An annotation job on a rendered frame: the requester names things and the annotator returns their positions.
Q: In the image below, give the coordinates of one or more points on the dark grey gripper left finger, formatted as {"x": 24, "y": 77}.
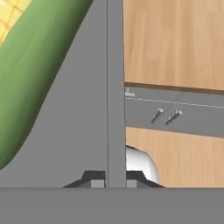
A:
{"x": 92, "y": 177}

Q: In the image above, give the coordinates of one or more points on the white round object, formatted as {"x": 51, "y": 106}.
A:
{"x": 143, "y": 163}

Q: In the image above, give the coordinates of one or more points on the grey cupboard door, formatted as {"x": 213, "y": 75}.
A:
{"x": 201, "y": 116}
{"x": 140, "y": 110}

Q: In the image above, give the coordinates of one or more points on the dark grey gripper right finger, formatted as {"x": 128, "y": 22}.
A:
{"x": 134, "y": 177}

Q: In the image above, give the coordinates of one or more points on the corn cob with green husk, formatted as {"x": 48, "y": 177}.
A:
{"x": 32, "y": 73}

